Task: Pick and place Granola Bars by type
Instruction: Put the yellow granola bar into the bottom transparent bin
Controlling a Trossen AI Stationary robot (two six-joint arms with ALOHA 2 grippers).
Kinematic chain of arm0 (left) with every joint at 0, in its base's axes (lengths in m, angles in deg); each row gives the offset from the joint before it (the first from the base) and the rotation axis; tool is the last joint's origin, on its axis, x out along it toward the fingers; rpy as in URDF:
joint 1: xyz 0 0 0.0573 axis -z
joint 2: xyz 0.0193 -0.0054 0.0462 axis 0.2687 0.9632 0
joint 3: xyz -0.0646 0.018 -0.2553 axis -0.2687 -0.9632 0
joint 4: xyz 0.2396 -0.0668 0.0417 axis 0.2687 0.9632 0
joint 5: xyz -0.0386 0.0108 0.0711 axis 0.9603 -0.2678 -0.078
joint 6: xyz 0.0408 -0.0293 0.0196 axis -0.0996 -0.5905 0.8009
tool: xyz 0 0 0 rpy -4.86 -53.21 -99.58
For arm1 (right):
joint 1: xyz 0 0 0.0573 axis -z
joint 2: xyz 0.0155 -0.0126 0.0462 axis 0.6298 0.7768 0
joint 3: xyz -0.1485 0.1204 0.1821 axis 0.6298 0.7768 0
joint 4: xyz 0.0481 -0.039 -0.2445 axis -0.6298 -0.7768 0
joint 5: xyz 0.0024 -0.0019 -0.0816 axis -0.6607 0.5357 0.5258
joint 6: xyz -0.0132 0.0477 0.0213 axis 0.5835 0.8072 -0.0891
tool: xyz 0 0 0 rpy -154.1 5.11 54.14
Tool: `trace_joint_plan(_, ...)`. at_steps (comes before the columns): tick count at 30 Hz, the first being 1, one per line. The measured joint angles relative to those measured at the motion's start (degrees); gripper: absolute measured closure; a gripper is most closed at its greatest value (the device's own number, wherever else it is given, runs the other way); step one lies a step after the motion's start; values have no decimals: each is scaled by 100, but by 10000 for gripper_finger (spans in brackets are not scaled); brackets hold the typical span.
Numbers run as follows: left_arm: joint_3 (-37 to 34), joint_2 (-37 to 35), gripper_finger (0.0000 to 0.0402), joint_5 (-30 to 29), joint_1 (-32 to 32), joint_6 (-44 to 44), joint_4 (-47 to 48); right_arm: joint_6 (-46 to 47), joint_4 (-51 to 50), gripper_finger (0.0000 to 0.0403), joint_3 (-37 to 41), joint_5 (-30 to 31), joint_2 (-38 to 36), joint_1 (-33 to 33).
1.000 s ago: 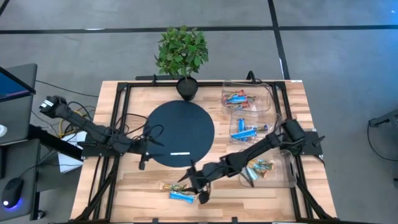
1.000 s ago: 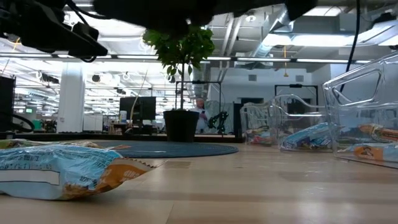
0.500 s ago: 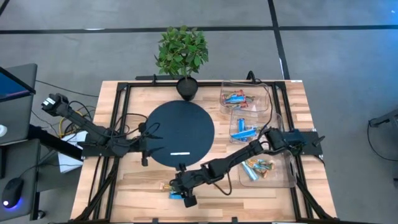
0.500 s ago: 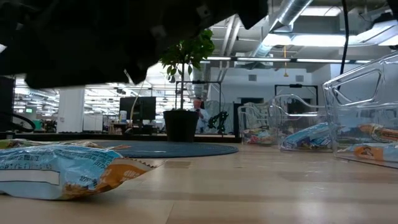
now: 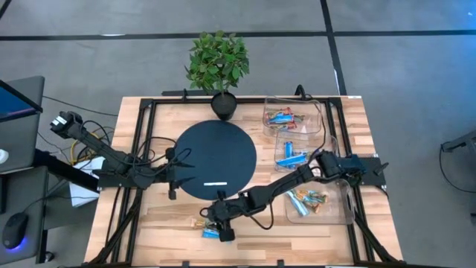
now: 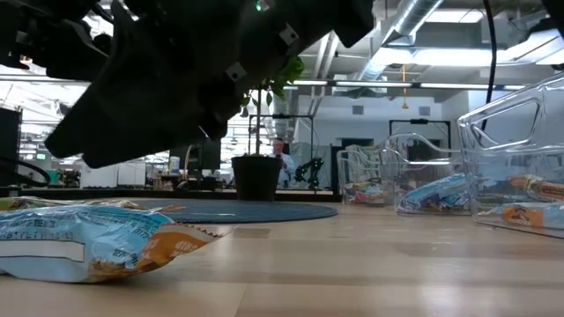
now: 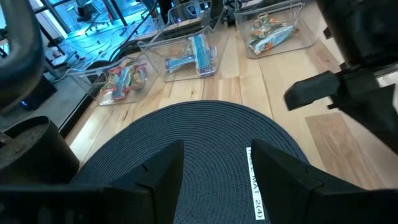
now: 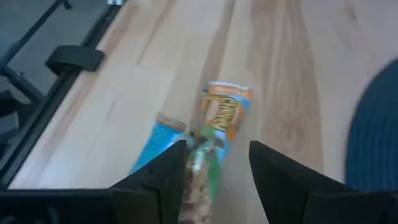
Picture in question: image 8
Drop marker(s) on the black frame bracket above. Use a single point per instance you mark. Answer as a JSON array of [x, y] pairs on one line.
[[74, 58]]

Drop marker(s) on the orange green granola bar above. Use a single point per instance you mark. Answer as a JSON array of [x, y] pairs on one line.
[[224, 115]]

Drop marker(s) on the black metal table frame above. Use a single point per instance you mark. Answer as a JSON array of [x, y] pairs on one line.
[[40, 119]]

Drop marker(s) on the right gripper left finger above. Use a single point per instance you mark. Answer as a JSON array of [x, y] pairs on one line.
[[155, 186]]

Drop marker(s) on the light blue granola bar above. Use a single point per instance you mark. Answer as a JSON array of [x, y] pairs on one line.
[[161, 137]]

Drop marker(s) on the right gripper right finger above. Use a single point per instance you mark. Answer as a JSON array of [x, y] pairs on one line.
[[286, 193]]

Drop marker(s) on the round dark blue mat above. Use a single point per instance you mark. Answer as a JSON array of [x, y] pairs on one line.
[[376, 140]]

